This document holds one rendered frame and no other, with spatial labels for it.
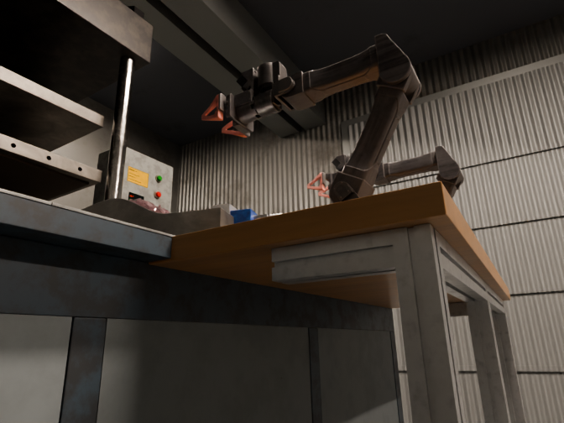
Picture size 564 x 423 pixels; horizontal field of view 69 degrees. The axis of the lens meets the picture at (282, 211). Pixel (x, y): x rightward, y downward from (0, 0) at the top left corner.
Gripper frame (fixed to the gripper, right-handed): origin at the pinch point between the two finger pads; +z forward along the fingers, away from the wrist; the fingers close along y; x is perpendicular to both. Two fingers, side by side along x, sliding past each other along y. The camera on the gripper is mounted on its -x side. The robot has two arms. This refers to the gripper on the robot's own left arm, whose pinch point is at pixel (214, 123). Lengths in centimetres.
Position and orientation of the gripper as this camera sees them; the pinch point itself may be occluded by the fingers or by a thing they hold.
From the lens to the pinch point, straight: 114.3
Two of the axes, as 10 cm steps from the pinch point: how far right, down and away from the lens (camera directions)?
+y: -5.1, -2.5, -8.2
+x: 0.4, 9.5, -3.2
